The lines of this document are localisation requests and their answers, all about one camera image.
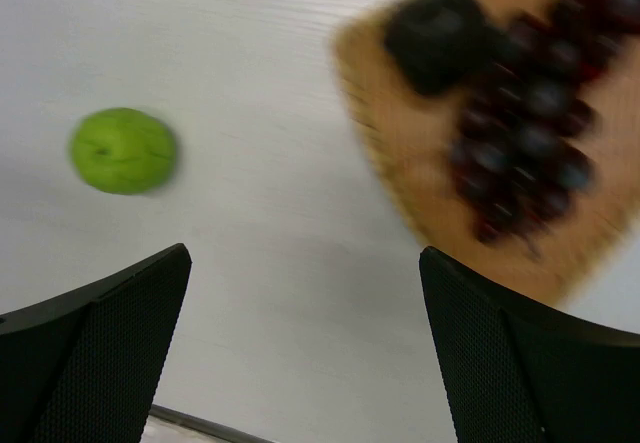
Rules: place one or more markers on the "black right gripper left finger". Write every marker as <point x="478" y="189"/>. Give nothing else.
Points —
<point x="84" y="366"/>

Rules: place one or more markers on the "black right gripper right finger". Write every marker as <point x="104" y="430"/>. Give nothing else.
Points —
<point x="516" y="370"/>

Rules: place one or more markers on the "dark red fake grape bunch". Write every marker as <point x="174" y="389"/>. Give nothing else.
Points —
<point x="513" y="159"/>

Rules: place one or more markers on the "dark purple fake plum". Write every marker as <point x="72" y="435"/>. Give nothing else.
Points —
<point x="438" y="43"/>

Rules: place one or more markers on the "green fake apple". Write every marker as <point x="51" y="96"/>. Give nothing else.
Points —
<point x="123" y="151"/>

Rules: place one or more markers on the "woven orange fruit basket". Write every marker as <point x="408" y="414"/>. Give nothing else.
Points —
<point x="409" y="137"/>

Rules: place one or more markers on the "aluminium front rail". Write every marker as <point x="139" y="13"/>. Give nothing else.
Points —
<point x="205" y="427"/>

